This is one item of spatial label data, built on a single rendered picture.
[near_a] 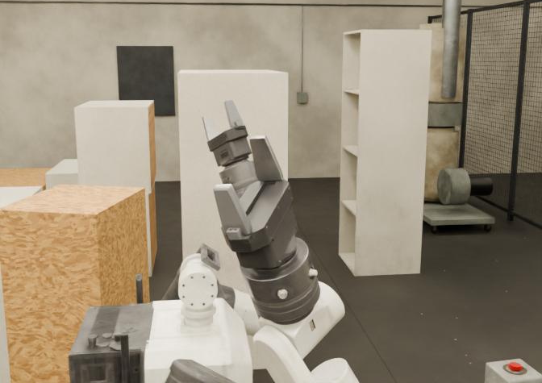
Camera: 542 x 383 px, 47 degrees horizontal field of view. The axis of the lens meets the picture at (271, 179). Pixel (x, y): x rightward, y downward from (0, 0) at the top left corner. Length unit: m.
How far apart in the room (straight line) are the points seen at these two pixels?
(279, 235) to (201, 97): 2.71
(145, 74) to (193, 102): 5.89
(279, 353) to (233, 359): 0.27
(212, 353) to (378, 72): 4.24
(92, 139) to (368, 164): 2.26
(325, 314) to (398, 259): 4.64
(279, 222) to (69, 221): 1.82
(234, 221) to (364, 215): 4.60
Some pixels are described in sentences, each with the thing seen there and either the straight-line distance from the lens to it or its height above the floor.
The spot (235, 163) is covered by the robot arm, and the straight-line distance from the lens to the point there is 1.37.
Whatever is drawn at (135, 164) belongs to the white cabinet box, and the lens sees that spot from 5.22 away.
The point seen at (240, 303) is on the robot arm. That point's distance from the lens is 1.37.
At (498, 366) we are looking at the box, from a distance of 2.04.
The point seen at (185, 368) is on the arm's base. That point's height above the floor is 1.40.
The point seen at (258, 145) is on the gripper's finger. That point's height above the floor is 1.73.
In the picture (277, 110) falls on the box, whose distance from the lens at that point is 3.44.
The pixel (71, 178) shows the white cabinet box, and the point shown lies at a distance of 6.37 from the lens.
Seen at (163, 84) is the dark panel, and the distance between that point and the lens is 9.27.
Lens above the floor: 1.83
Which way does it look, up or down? 11 degrees down
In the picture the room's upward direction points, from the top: straight up
